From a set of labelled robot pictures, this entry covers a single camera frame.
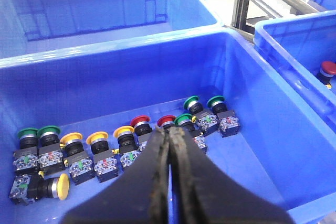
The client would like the left blue plastic bin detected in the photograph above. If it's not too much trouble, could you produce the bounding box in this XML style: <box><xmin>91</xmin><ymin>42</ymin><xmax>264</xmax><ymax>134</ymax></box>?
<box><xmin>1</xmin><ymin>29</ymin><xmax>335</xmax><ymax>223</ymax></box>

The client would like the yellow mushroom push button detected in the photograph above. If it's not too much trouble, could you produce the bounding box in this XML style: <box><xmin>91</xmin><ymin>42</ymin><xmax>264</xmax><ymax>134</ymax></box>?
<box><xmin>8</xmin><ymin>173</ymin><xmax>70</xmax><ymax>206</ymax></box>

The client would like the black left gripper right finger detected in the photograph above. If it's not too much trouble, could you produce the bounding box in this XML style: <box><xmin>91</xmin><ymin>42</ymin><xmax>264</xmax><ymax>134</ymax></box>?
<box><xmin>169</xmin><ymin>127</ymin><xmax>293</xmax><ymax>223</ymax></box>

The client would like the green push button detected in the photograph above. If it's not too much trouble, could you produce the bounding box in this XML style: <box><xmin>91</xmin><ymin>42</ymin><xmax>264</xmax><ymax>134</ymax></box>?
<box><xmin>37</xmin><ymin>125</ymin><xmax>65</xmax><ymax>175</ymax></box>
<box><xmin>207</xmin><ymin>95</ymin><xmax>240</xmax><ymax>137</ymax></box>
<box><xmin>183</xmin><ymin>95</ymin><xmax>219</xmax><ymax>136</ymax></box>
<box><xmin>174</xmin><ymin>113</ymin><xmax>208</xmax><ymax>153</ymax></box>
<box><xmin>13</xmin><ymin>127</ymin><xmax>39</xmax><ymax>175</ymax></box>

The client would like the red mushroom push button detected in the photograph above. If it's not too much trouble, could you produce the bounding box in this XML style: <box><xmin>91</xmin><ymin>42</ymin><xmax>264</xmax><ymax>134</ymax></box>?
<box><xmin>316</xmin><ymin>61</ymin><xmax>336</xmax><ymax>89</ymax></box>

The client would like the green push button far left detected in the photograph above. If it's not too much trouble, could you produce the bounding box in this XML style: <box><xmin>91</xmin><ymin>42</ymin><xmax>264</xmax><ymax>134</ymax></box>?
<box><xmin>13</xmin><ymin>127</ymin><xmax>39</xmax><ymax>175</ymax></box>

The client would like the blue plastic bin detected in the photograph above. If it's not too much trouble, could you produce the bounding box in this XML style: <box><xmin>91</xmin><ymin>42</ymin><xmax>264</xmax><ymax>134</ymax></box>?
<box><xmin>1</xmin><ymin>29</ymin><xmax>335</xmax><ymax>223</ymax></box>
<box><xmin>254</xmin><ymin>10</ymin><xmax>335</xmax><ymax>130</ymax></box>

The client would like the right blue plastic bin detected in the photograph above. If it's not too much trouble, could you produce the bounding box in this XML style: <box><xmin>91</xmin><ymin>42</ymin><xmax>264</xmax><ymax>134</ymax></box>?
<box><xmin>254</xmin><ymin>10</ymin><xmax>335</xmax><ymax>130</ymax></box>

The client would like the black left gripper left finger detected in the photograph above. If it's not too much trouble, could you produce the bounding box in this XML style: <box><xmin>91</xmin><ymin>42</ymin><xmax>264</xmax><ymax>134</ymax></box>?
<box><xmin>61</xmin><ymin>129</ymin><xmax>169</xmax><ymax>223</ymax></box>

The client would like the rear left blue bin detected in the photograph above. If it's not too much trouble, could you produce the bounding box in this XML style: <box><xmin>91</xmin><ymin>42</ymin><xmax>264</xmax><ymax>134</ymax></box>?
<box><xmin>1</xmin><ymin>0</ymin><xmax>222</xmax><ymax>58</ymax></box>

